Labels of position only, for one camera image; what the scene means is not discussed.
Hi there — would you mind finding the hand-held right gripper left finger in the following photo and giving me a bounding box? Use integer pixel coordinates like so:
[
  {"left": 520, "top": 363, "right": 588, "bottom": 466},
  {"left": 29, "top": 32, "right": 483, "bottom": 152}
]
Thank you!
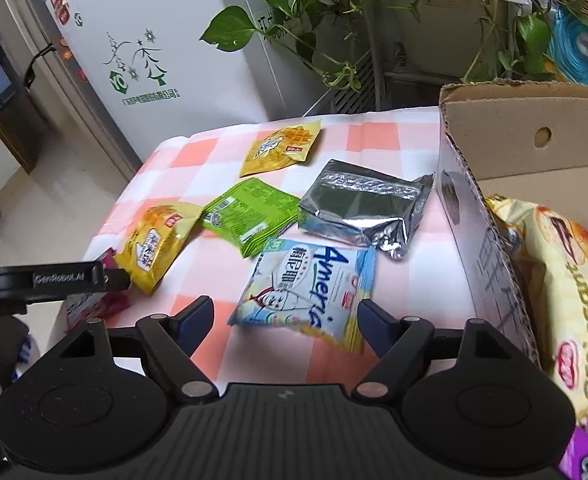
[{"left": 21, "top": 296, "right": 219, "bottom": 406}]

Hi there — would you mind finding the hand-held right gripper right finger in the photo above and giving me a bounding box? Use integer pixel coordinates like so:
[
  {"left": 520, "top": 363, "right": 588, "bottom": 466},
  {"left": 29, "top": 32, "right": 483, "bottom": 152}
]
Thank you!
[{"left": 351, "top": 300, "right": 549, "bottom": 406}]

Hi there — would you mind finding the yellow waffle snack packet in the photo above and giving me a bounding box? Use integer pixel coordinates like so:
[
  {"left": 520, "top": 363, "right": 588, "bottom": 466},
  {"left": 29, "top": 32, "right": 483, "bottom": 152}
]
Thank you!
[
  {"left": 239, "top": 120, "right": 323, "bottom": 178},
  {"left": 114, "top": 200, "right": 205, "bottom": 296}
]

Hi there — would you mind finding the white and blue snack packet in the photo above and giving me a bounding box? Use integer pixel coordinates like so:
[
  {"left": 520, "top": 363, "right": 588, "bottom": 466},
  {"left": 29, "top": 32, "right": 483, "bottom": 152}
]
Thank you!
[{"left": 228, "top": 237, "right": 377, "bottom": 355}]

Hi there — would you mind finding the wooden door frame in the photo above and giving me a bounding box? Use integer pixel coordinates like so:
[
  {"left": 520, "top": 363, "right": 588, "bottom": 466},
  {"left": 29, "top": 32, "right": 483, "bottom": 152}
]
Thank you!
[{"left": 0, "top": 80, "right": 37, "bottom": 176}]

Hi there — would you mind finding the large yellow croissant packet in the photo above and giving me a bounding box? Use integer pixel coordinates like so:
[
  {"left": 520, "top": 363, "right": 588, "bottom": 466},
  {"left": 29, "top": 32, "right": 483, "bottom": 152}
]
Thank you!
[{"left": 486, "top": 194, "right": 588, "bottom": 426}]

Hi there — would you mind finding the magenta snack packet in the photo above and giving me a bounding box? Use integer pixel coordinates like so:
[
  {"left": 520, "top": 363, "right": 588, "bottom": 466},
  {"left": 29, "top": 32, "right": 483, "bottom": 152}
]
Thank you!
[{"left": 64, "top": 247, "right": 131, "bottom": 332}]

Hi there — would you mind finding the white chest freezer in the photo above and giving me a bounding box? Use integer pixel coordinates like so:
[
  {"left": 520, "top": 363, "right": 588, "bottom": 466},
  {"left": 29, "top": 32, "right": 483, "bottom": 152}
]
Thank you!
[{"left": 34, "top": 0, "right": 295, "bottom": 181}]

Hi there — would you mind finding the silver foil snack packet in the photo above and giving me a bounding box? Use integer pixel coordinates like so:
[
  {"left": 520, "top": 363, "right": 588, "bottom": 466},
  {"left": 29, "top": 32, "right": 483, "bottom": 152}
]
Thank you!
[{"left": 298, "top": 159, "right": 435, "bottom": 261}]

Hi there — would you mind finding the cardboard box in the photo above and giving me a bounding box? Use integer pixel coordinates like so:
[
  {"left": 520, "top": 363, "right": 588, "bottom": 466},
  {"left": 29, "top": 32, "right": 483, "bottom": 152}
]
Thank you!
[{"left": 438, "top": 82, "right": 588, "bottom": 480}]

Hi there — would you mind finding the green snack packet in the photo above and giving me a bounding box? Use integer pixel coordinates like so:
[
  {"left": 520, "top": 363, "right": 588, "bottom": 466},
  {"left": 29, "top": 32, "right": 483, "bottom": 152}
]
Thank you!
[{"left": 201, "top": 177, "right": 302, "bottom": 260}]

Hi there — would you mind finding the green pothos plant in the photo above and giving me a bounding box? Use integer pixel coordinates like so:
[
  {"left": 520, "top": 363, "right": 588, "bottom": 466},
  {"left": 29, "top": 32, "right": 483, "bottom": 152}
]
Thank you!
[{"left": 200, "top": 0, "right": 588, "bottom": 91}]

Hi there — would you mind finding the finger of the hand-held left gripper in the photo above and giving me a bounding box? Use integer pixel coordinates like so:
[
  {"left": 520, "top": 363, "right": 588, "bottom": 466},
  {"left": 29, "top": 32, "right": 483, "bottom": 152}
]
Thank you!
[{"left": 105, "top": 268, "right": 132, "bottom": 292}]

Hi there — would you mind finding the orange checked tablecloth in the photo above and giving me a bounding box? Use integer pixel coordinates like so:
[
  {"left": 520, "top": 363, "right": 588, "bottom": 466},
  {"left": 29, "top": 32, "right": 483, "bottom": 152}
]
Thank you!
[{"left": 64, "top": 105, "right": 474, "bottom": 396}]

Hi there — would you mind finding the grey refrigerator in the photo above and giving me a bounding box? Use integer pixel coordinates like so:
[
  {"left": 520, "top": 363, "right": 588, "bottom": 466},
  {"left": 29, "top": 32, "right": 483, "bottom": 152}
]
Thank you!
[{"left": 0, "top": 0, "right": 140, "bottom": 181}]

